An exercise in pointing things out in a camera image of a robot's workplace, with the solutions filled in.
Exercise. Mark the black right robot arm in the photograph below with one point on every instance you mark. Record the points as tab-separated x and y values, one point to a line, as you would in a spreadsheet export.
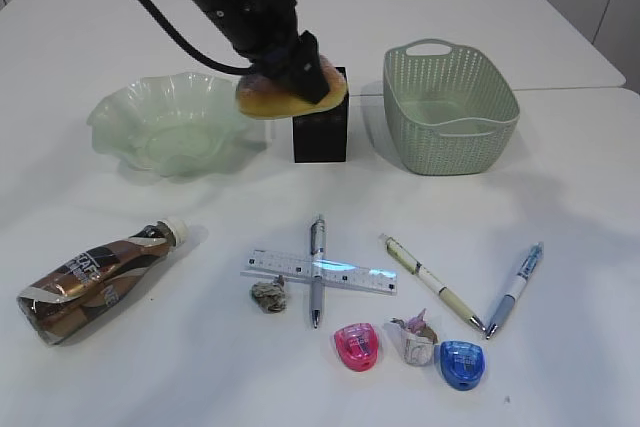
265	32

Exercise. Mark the brown coffee bottle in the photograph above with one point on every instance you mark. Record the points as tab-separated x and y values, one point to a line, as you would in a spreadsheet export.
85	287

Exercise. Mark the white blue pen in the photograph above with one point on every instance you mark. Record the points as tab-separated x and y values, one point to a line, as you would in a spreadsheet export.
517	286

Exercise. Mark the cream barrel pen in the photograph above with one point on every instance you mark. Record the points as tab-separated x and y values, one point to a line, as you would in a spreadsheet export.
440	289

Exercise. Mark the white paper piece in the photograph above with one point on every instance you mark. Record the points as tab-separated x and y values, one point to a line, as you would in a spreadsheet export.
414	338

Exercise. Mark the green wavy glass plate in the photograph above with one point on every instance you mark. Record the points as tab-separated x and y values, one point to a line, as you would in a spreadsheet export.
181	125

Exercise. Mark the green woven plastic basket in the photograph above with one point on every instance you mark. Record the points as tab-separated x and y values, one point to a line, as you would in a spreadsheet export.
448	108

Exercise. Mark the black mesh pen holder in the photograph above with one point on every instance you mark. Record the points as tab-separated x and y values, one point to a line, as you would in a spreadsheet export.
322	137

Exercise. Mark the sugared bread bun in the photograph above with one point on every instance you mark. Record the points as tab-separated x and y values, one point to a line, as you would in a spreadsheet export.
259	98

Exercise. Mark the grey grip silver pen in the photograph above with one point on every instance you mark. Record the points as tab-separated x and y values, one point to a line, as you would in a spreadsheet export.
317	251

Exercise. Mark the blue pencil sharpener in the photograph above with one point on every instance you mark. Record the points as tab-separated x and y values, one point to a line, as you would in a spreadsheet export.
462	364

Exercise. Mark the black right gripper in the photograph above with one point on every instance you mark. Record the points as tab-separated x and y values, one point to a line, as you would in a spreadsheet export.
265	32

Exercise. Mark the pink pencil sharpener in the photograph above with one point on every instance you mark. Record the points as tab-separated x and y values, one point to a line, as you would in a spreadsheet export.
357	346

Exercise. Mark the grey paper ball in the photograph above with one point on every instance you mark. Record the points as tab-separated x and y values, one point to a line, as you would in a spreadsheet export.
271	296

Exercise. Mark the clear plastic ruler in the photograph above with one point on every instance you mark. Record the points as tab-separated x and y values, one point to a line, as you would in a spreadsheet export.
265	263

